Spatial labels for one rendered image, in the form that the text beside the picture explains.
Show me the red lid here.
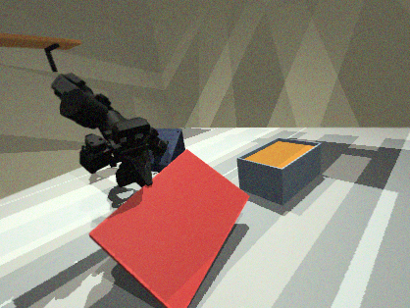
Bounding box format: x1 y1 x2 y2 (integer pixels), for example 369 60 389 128
88 149 249 308

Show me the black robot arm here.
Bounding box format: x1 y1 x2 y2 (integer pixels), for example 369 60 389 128
51 73 169 174

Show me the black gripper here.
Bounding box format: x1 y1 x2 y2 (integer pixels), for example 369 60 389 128
104 117 153 187

